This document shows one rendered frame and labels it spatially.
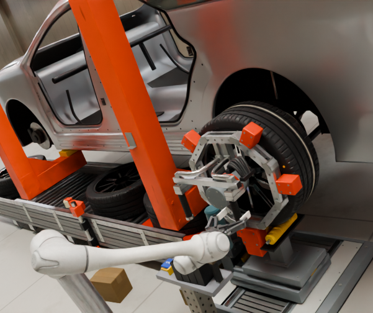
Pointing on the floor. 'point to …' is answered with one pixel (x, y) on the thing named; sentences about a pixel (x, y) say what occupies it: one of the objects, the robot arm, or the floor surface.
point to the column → (198, 302)
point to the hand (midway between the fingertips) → (236, 212)
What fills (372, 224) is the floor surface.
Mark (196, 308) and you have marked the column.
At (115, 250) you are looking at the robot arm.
